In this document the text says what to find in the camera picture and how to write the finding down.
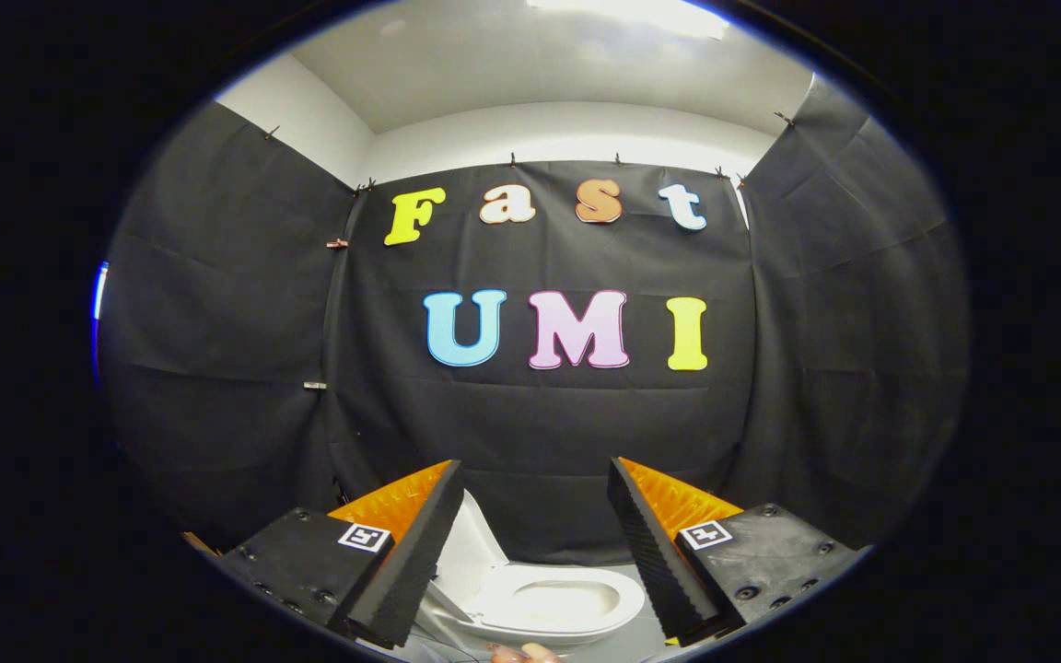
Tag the white toilet seat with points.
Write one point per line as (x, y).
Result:
(494, 608)

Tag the black backdrop cloth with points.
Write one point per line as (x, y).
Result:
(540, 424)

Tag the white toilet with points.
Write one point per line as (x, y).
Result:
(457, 622)

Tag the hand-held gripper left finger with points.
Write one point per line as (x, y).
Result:
(411, 571)

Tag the white toilet lid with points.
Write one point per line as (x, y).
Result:
(471, 543)

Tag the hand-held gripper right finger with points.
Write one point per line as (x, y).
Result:
(659, 571)

